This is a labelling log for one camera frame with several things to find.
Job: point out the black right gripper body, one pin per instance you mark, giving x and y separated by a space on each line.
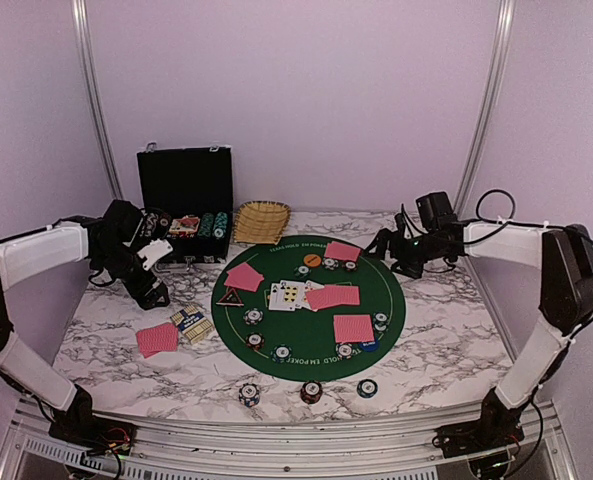
413 256

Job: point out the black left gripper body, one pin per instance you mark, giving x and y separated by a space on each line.
137 288

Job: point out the dealt cards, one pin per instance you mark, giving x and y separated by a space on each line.
244 277
341 251
353 328

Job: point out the red playing card deck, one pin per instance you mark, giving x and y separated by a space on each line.
161 338

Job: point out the face down community card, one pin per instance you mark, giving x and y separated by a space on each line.
322 298
340 295

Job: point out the orange big blind button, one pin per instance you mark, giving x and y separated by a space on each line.
312 260

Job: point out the triangular all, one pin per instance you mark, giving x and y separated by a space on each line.
230 299

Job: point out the blue small blind button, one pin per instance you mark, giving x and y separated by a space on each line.
369 346

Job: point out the face up spade card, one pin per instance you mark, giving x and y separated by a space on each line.
291 294

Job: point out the face up ace card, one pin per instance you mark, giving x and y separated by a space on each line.
275 298

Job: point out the blue beige chip stack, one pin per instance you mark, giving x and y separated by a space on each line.
249 394

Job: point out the red black chip stack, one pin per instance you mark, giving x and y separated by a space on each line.
311 392

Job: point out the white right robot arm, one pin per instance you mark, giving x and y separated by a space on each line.
563 257

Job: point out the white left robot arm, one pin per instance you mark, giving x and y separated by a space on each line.
125 242

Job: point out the blue texas holdem card box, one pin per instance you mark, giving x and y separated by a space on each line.
192 323

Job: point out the blue beige chips in case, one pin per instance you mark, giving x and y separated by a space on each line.
149 226

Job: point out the red black chips in case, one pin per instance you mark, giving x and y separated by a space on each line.
163 220

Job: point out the card deck in case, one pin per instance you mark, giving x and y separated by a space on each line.
178 230

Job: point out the round green poker mat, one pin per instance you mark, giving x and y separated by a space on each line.
309 334

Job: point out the green chip row in case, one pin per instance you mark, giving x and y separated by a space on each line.
206 226

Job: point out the teal chip row in case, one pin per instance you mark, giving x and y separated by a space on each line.
220 225

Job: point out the black poker chip case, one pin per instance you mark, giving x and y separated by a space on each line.
189 181

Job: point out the woven bamboo tray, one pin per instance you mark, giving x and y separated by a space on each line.
261 222

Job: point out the green teal chip stack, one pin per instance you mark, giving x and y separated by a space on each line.
367 388

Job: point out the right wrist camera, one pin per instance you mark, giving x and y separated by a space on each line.
404 224

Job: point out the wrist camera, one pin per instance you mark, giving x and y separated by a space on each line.
404 224
150 254

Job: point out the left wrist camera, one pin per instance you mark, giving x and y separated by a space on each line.
150 254

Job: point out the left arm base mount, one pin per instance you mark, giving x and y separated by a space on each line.
102 436

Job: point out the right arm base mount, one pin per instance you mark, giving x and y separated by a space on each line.
474 437

